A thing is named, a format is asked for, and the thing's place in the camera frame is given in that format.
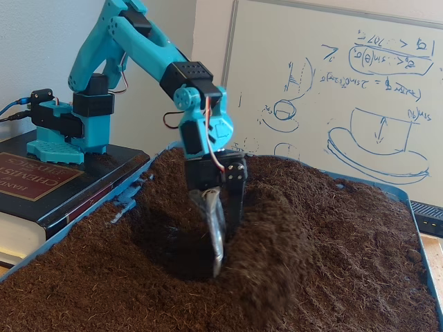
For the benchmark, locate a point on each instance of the black slim gripper finger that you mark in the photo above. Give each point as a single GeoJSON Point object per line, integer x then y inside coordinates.
{"type": "Point", "coordinates": [237, 193]}

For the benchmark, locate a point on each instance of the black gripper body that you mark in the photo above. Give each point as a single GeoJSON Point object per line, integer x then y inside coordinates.
{"type": "Point", "coordinates": [202, 174]}

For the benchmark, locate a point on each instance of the silver taped scoop gripper finger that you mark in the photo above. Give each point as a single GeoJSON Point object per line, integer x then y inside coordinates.
{"type": "Point", "coordinates": [216, 224]}

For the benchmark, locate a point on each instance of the blue tray of soil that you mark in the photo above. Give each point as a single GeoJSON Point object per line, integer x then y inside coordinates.
{"type": "Point", "coordinates": [311, 259]}

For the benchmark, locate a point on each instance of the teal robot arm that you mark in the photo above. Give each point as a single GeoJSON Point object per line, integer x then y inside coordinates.
{"type": "Point", "coordinates": [145, 52]}

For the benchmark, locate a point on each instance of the blue plastic tray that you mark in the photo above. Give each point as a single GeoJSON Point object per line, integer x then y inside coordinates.
{"type": "Point", "coordinates": [123, 204]}

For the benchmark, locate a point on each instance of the black chemistry physics handbook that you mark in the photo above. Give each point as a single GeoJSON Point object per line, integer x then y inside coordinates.
{"type": "Point", "coordinates": [69, 200]}

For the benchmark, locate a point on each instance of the whiteboard with blue drawings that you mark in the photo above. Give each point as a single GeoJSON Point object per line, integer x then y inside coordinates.
{"type": "Point", "coordinates": [270, 52]}

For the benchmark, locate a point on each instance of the black controller board box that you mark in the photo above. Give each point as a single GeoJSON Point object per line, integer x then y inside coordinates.
{"type": "Point", "coordinates": [41, 96]}

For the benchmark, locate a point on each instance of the black vented device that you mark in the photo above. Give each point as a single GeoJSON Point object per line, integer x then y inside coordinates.
{"type": "Point", "coordinates": [427, 216]}

